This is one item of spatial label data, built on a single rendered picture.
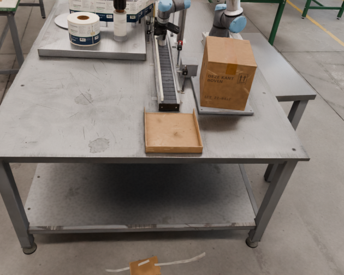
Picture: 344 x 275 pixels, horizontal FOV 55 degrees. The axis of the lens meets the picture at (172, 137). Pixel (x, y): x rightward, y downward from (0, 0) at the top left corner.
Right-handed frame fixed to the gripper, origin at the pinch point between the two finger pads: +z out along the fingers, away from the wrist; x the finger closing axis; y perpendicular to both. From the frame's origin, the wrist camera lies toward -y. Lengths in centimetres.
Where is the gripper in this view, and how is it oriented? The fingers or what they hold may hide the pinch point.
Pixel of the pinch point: (163, 39)
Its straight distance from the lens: 224.7
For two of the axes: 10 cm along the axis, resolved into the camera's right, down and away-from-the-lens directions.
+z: -1.2, 3.2, 9.4
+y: -9.9, -0.1, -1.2
